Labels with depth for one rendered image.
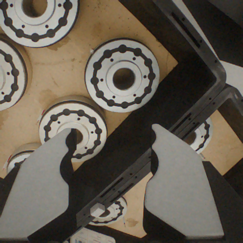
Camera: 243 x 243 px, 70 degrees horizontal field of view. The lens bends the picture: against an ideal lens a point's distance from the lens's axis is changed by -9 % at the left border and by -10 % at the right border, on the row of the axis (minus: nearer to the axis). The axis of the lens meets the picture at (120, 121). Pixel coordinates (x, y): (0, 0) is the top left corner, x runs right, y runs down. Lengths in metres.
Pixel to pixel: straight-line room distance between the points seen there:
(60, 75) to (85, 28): 0.08
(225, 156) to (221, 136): 0.06
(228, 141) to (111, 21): 0.33
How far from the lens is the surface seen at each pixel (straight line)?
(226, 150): 0.46
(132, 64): 0.25
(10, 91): 0.28
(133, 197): 0.44
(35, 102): 0.31
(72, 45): 0.28
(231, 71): 0.55
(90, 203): 0.28
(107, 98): 0.26
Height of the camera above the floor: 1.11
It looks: 62 degrees down
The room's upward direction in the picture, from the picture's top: 161 degrees clockwise
